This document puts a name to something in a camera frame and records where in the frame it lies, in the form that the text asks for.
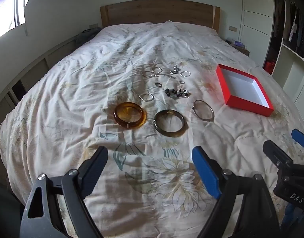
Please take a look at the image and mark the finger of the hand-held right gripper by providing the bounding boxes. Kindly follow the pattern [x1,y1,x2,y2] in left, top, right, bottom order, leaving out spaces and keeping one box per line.
[291,128,304,152]
[263,140,295,171]

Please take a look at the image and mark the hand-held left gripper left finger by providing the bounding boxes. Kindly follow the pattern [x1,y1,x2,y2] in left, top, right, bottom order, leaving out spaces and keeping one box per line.
[20,146,109,238]

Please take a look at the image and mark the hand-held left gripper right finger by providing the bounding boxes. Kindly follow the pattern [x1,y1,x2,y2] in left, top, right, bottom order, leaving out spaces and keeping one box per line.
[192,146,283,238]

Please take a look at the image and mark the amber resin bangle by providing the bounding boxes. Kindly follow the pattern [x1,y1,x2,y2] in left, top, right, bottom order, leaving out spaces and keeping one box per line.
[114,102,147,129]

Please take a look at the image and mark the thin silver bangle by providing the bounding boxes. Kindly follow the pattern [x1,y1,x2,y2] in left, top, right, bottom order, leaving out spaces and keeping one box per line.
[193,100,215,122]

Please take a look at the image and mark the dark olive bangle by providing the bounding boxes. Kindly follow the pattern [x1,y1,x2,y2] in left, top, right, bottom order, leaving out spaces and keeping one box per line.
[153,109,186,137]

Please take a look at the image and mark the red shallow box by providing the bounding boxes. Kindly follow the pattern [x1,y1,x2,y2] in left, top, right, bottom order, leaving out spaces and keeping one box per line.
[216,64,274,117]

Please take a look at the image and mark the black bead bracelet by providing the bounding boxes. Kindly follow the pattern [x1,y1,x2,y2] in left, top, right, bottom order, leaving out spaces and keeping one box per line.
[164,87,191,98]

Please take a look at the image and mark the floral bed blanket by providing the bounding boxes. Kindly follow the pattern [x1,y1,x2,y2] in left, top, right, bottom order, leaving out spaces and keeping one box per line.
[0,22,304,238]

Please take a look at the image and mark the open closet shelving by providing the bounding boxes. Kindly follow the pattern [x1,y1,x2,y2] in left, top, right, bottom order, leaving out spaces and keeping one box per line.
[268,0,304,105]

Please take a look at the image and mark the red container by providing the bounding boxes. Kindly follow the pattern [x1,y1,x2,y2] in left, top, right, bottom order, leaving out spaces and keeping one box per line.
[263,59,276,74]

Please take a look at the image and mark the wooden nightstand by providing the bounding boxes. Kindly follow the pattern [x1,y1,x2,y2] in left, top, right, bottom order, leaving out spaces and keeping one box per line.
[226,40,250,56]

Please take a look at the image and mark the low window cabinet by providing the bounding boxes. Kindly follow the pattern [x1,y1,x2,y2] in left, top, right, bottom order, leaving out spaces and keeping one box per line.
[0,36,78,134]

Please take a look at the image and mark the hanging clothes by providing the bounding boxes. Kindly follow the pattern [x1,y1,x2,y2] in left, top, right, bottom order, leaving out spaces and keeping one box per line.
[273,0,304,62]

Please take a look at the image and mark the dark bag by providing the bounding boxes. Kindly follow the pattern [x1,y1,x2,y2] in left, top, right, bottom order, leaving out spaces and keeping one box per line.
[76,28,101,47]

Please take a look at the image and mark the white wardrobe doors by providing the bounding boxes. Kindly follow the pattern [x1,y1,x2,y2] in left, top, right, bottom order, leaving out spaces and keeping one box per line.
[241,0,275,66]

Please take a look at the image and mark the wooden headboard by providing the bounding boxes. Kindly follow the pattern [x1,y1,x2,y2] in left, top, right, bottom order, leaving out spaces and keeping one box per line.
[100,0,221,31]

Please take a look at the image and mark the window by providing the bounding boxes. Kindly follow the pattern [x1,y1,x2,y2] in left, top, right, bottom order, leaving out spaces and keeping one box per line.
[0,0,43,40]

